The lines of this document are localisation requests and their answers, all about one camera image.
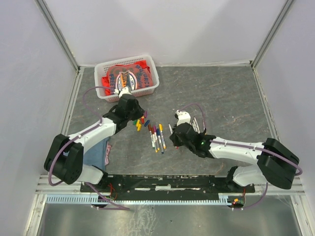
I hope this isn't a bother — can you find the red cap marker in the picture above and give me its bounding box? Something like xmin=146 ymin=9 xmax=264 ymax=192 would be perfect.
xmin=192 ymin=117 xmax=200 ymax=133

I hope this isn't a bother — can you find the blue cap marker left group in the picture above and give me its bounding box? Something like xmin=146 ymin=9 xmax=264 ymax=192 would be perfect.
xmin=157 ymin=128 xmax=164 ymax=154

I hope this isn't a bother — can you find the light blue cable duct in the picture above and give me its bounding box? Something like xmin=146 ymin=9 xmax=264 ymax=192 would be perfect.
xmin=46 ymin=193 xmax=233 ymax=204

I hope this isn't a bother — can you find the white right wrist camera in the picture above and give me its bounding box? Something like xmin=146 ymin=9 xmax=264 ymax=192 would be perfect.
xmin=175 ymin=110 xmax=191 ymax=126

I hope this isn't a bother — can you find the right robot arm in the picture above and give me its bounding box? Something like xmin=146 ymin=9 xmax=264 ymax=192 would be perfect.
xmin=170 ymin=122 xmax=302 ymax=192

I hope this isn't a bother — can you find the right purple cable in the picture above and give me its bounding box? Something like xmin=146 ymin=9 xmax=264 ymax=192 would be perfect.
xmin=178 ymin=102 xmax=304 ymax=211

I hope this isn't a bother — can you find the purple cable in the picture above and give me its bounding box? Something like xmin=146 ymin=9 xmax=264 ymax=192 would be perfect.
xmin=48 ymin=86 xmax=130 ymax=211
xmin=178 ymin=102 xmax=304 ymax=211

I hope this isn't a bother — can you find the yellow cap marker top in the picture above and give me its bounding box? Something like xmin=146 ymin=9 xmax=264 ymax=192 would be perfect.
xmin=159 ymin=123 xmax=166 ymax=149

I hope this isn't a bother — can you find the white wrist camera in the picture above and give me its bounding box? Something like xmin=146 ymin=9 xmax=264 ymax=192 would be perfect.
xmin=175 ymin=110 xmax=191 ymax=126
xmin=114 ymin=86 xmax=131 ymax=98

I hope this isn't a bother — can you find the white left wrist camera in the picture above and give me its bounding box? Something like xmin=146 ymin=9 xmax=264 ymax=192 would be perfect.
xmin=114 ymin=86 xmax=131 ymax=98

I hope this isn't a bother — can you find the orange printed shirt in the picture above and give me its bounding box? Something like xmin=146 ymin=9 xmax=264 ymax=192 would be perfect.
xmin=101 ymin=59 xmax=156 ymax=96

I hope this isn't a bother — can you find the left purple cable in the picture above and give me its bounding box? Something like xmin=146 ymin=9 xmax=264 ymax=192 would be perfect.
xmin=48 ymin=86 xmax=130 ymax=211

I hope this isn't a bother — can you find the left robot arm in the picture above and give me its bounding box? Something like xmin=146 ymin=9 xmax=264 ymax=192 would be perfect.
xmin=44 ymin=94 xmax=144 ymax=192

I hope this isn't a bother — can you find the small circuit board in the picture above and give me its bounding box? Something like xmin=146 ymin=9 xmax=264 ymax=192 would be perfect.
xmin=231 ymin=198 xmax=245 ymax=208

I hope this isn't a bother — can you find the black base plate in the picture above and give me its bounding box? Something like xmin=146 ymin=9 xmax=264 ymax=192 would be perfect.
xmin=92 ymin=175 xmax=255 ymax=193

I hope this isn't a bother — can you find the brown cap marker lower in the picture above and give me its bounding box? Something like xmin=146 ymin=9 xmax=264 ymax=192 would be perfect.
xmin=148 ymin=124 xmax=155 ymax=149

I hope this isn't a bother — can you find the white plastic basket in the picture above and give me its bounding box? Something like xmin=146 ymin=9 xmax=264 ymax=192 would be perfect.
xmin=94 ymin=55 xmax=159 ymax=102

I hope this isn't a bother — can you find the blue and pink cloth pile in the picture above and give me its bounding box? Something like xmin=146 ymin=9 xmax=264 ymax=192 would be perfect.
xmin=83 ymin=138 xmax=111 ymax=171

